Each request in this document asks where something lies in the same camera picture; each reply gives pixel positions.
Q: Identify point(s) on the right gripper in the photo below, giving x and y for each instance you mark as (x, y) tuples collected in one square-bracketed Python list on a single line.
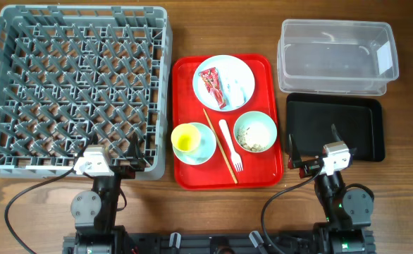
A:
[(310, 168)]

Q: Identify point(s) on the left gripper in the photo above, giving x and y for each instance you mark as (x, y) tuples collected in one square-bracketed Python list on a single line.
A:
[(135, 162)]

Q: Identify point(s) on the mint green bowl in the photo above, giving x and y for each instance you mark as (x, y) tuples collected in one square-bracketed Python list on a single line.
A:
[(256, 117)]

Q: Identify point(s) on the yellow plastic cup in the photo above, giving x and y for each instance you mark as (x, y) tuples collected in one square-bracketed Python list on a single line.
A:
[(186, 137)]

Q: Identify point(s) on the rice and food scraps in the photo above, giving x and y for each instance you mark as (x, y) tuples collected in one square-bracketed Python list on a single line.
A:
[(254, 137)]

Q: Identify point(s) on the white plastic fork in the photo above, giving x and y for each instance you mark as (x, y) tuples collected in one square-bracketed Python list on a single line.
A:
[(235, 157)]

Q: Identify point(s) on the wooden chopstick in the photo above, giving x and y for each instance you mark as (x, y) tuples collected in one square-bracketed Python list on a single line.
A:
[(220, 147)]

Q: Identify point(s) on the small light blue bowl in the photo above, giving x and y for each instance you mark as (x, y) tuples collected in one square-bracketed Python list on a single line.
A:
[(205, 150)]

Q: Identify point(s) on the white plastic wrapper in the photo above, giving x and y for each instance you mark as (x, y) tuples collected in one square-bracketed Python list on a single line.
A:
[(234, 92)]

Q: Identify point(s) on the large light blue plate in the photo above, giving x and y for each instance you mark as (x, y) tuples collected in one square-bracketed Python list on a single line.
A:
[(221, 62)]

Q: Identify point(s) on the red snack wrapper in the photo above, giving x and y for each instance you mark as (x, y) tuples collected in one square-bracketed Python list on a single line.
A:
[(212, 83)]

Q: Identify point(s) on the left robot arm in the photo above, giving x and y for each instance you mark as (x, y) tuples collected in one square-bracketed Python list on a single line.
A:
[(95, 210)]

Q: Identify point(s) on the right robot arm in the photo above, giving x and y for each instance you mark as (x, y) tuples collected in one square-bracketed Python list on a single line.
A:
[(348, 208)]

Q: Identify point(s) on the grey dishwasher rack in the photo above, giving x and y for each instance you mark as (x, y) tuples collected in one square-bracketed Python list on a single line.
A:
[(69, 73)]

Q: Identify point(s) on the black tray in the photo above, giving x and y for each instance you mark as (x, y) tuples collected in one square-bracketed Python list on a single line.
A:
[(359, 122)]

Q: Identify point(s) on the red plastic tray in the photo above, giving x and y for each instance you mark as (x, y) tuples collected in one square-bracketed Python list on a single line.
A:
[(259, 170)]

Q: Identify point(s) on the clear plastic bin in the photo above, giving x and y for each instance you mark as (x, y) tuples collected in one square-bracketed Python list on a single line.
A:
[(344, 57)]

